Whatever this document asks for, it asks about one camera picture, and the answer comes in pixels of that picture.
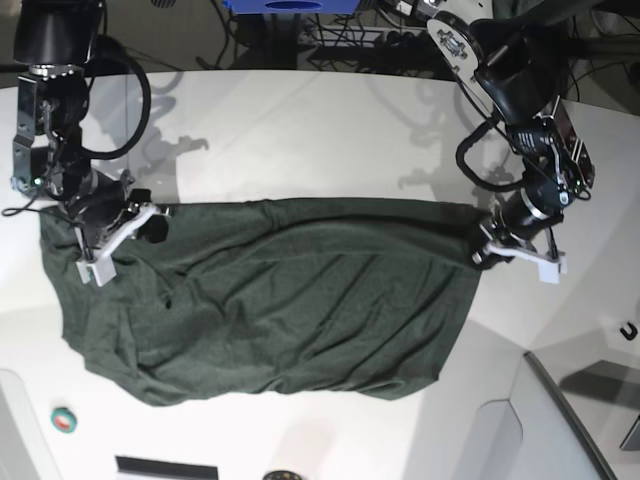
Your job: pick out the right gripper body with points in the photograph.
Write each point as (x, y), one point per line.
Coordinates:
(101, 205)

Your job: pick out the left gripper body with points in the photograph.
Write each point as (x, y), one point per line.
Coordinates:
(516, 222)

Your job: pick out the dark green t-shirt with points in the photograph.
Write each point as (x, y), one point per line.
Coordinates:
(285, 296)

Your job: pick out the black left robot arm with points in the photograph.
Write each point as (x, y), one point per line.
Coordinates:
(512, 71)

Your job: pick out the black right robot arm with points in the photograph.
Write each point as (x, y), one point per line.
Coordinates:
(59, 48)

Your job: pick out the black u-shaped hook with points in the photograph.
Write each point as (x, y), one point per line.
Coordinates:
(629, 331)

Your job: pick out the green red emergency button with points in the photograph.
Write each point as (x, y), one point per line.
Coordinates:
(64, 420)

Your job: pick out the white power strip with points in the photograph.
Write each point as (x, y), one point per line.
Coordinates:
(349, 36)

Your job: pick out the black round knob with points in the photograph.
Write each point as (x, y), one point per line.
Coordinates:
(282, 475)

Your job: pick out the grey monitor frame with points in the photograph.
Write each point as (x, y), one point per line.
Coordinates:
(596, 458)

